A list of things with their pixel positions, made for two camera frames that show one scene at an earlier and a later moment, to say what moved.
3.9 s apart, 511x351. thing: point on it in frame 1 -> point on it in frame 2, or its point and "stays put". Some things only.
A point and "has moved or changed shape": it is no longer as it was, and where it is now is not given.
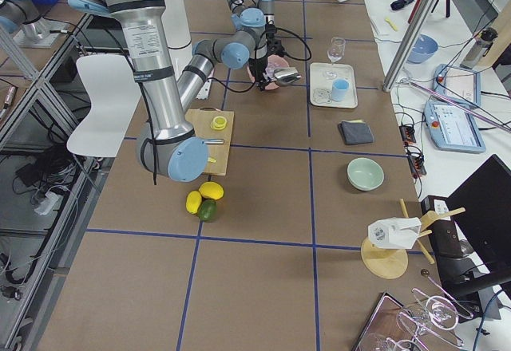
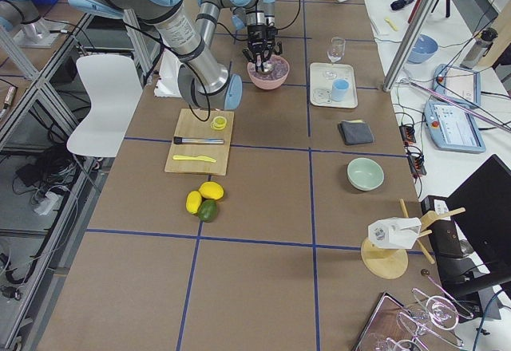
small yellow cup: [219, 123] stays put
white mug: [399, 233] stays put
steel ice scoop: [284, 76] has moved or changed shape
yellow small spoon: [390, 23] stays put
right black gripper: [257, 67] -> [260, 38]
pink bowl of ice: [273, 62] stays put
